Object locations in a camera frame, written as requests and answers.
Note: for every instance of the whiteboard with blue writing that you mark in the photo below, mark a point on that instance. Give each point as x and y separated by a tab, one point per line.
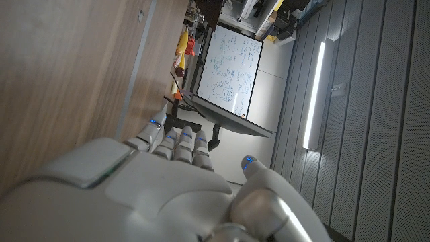
228	67

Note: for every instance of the white shelf unit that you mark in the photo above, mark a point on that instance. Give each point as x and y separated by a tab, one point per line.
248	10

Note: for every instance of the black computer monitor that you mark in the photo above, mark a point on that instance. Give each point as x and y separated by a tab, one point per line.
231	121

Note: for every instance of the dark red plum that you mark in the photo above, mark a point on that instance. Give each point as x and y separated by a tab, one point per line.
179	72

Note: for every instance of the orange cube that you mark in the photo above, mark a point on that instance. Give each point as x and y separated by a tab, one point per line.
178	95

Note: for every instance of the small yellow banana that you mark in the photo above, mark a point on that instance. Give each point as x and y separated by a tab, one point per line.
182	62

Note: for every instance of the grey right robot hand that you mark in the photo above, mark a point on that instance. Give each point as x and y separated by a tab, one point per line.
151	201

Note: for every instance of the red toy pepper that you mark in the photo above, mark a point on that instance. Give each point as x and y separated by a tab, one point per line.
190	47

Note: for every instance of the red and white candy box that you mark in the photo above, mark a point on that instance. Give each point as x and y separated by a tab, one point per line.
176	60

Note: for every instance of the ceiling light bar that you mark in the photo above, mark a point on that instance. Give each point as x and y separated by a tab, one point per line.
314	97

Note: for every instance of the pale yellow block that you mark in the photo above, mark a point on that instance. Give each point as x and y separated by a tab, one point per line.
174	87

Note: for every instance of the large yellow banana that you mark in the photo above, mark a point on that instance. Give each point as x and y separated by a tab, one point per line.
183	42

